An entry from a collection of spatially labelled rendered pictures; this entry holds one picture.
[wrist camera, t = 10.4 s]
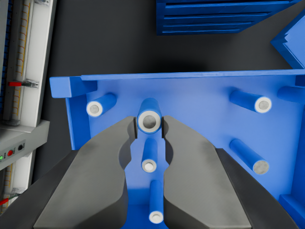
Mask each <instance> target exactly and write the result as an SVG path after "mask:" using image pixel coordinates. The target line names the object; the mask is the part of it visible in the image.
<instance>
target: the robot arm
mask: <svg viewBox="0 0 305 229"><path fill-rule="evenodd" d="M137 138H138V126H137V117H135V116H128V117H126V118H124V119H122V120H121V121H119V122H117V123H115V124H113V125H112V126H110V127H108V128H107V129H105V130H103V131H101V132H100V133H98V134H97V135H95V136H94V137H93V138H91V139H90V140H89V141H88V142H87V143H85V144H84V145H83V146H82V147H81V148H80V149H79V150H71V151H70V152H69V153H68V154H67V155H65V156H64V157H63V158H62V159H61V160H60V161H59V162H58V163H56V164H55V165H54V166H53V167H52V168H51V169H49V170H48V171H47V172H46V173H45V174H44V175H42V176H41V177H40V178H39V179H38V180H37V181H35V182H34V183H33V184H32V185H31V186H30V187H29V188H28V189H27V190H25V191H24V192H23V193H22V194H21V195H20V196H19V197H18V198H17V199H16V200H14V201H13V202H12V203H11V204H10V205H9V206H8V207H7V208H6V210H5V211H4V212H3V213H2V214H1V215H0V229H120V228H121V227H123V225H124V224H125V222H126V220H127V212H128V189H127V182H126V175H125V171H124V170H125V168H126V166H127V165H128V164H129V163H130V161H131V159H132V157H131V149H130V146H131V144H132V143H133V141H134V140H135V139H137ZM162 139H164V140H165V160H166V162H167V163H168V164H169V167H168V168H167V169H166V170H165V171H164V174H163V220H164V223H165V225H166V226H167V227H168V228H169V229H300V228H299V227H298V225H297V224H296V223H295V221H294V220H293V219H292V218H291V216H290V215H289V214H288V213H287V211H286V210H285V209H284V208H283V207H282V205H281V204H280V203H279V202H278V201H277V200H276V199H275V198H274V197H273V196H272V195H271V194H270V193H269V192H268V191H267V190H266V189H265V188H264V187H263V186H262V185H261V184H260V183H259V182H258V181H257V180H256V179H255V178H254V177H253V176H252V175H250V174H249V173H248V172H247V171H246V170H245V169H244V168H243V167H242V166H241V165H240V164H239V163H238V162H237V161H236V160H234V159H233V158H232V157H231V156H230V155H229V154H228V153H227V152H226V151H225V150H224V149H223V148H216V147H215V146H214V145H213V144H212V143H211V142H210V141H209V140H208V139H207V138H205V137H204V136H203V135H201V134H200V133H198V132H197V131H195V130H194V129H192V128H190V127H189V126H187V125H185V124H184V123H182V122H180V121H179V120H177V119H175V118H173V117H171V116H169V115H166V116H162Z"/></svg>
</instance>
